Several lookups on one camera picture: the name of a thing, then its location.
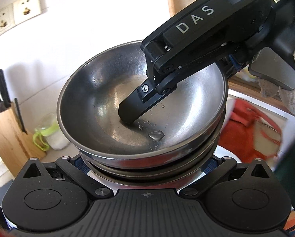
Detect steel bowl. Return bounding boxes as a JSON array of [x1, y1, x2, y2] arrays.
[[80, 132, 220, 186], [80, 112, 226, 170]]

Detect steel bowl corner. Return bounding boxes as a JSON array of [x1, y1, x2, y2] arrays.
[[57, 41, 228, 159]]

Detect white plate pink flowers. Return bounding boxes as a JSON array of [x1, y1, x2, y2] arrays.
[[213, 146, 242, 163]]

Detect white gloved right hand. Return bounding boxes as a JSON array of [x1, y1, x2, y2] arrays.
[[258, 33, 295, 118]]

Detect glass jar green lid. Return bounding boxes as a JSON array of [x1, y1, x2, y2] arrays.
[[32, 113, 69, 151]]

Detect red cloth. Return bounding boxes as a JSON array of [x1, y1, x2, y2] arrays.
[[218, 99, 282, 163]]

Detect wooden knife block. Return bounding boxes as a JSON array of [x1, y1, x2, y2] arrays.
[[0, 101, 46, 177]]

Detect wall power socket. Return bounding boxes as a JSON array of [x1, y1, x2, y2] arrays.
[[12, 0, 45, 25], [0, 4, 16, 35]]

